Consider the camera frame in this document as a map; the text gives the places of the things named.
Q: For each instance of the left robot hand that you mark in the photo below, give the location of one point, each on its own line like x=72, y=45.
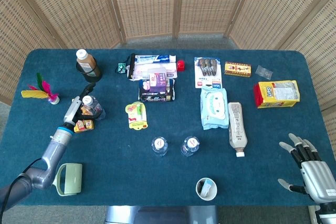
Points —
x=72, y=111

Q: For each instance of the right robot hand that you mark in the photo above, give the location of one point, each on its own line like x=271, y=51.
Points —
x=316, y=179

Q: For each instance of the clear Ganten water bottle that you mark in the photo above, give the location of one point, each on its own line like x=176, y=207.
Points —
x=159, y=145
x=191, y=144
x=93, y=107

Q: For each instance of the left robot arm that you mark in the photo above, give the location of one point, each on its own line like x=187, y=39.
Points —
x=55, y=148

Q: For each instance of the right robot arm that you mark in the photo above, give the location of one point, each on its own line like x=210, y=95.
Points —
x=325, y=214

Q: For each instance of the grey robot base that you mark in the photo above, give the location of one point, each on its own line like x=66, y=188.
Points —
x=162, y=216

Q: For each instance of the yellow curry box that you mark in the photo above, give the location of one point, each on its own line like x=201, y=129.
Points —
x=85, y=126

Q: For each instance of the colourful feather shuttlecock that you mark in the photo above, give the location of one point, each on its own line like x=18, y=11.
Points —
x=51, y=99

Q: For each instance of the black mesh pen holder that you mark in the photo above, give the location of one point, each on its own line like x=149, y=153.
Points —
x=92, y=78

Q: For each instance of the brown juice bottle white cap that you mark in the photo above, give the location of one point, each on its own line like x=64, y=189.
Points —
x=85, y=61

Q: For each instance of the lip balm blister card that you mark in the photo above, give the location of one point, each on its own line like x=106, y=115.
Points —
x=136, y=117

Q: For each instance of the small green packet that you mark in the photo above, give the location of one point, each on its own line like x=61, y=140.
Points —
x=121, y=68

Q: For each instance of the black pouch slider bar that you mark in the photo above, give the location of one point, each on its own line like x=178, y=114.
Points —
x=130, y=66

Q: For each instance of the clear pink zip pouch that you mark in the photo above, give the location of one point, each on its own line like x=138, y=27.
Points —
x=141, y=71

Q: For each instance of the black sanitary pad pack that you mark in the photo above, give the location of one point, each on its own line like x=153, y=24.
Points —
x=155, y=96

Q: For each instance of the blue carpet table cover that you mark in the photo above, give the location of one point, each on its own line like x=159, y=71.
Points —
x=131, y=176

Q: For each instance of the purple small box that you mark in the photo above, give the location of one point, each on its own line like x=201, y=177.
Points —
x=157, y=82

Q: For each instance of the grey lying bottle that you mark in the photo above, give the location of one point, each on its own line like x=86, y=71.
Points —
x=237, y=129

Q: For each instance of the yellow red snack bag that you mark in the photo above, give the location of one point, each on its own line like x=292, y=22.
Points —
x=278, y=94

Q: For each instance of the white blue toothpaste box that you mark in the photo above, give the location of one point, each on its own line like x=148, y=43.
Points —
x=155, y=58

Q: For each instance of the white paper cup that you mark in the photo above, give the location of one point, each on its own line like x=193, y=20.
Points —
x=213, y=191

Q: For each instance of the blue white sachet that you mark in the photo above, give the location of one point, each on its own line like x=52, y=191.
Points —
x=207, y=187

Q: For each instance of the small red plastic block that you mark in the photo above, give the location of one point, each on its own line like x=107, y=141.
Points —
x=180, y=66

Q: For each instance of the small clear plastic bag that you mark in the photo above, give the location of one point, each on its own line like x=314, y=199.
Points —
x=263, y=72

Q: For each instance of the light blue wet wipes pack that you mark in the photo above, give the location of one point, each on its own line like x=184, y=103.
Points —
x=214, y=108

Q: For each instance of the woven wicker folding screen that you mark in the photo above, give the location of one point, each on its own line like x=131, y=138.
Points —
x=144, y=3

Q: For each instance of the small yellow red carton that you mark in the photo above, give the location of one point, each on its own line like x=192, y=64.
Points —
x=237, y=69

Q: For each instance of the hair clips on white card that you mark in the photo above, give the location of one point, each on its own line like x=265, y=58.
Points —
x=207, y=78

